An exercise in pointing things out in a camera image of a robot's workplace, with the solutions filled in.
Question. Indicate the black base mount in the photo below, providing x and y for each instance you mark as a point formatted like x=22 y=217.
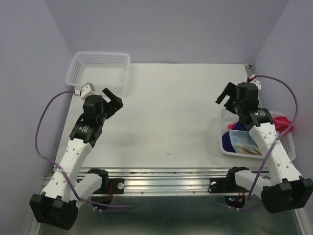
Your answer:
x=220 y=186
x=115 y=186

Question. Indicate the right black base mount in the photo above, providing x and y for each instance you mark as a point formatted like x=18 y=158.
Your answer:
x=220 y=186

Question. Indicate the polka dot striped towel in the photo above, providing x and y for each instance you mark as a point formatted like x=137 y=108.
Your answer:
x=243 y=143

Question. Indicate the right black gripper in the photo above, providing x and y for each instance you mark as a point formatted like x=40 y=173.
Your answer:
x=231 y=90

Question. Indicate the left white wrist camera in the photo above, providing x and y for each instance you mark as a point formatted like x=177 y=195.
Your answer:
x=86 y=90

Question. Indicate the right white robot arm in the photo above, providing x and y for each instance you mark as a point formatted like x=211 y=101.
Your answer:
x=286 y=189

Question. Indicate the white plastic basket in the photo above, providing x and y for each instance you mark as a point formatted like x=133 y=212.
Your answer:
x=102 y=69
x=226 y=118

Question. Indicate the right white plastic basket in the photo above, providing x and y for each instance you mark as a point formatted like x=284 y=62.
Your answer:
x=226 y=118

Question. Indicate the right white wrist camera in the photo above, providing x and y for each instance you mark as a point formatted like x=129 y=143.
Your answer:
x=252 y=79

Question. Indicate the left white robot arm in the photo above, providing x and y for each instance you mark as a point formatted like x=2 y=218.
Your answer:
x=59 y=201

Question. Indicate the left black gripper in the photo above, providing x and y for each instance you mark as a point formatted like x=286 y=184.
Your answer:
x=115 y=100

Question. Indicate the left white plastic basket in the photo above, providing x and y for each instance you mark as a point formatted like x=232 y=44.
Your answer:
x=102 y=69

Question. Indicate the pink towel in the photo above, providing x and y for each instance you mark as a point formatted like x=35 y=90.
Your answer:
x=281 y=124

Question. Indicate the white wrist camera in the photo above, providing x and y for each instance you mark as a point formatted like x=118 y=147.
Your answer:
x=86 y=90
x=252 y=79

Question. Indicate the aluminium rail frame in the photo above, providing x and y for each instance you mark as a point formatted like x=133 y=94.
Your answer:
x=164 y=143

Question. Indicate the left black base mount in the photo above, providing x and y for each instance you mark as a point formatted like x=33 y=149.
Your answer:
x=115 y=186

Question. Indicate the purple towel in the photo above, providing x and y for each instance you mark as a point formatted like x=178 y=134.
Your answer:
x=226 y=139

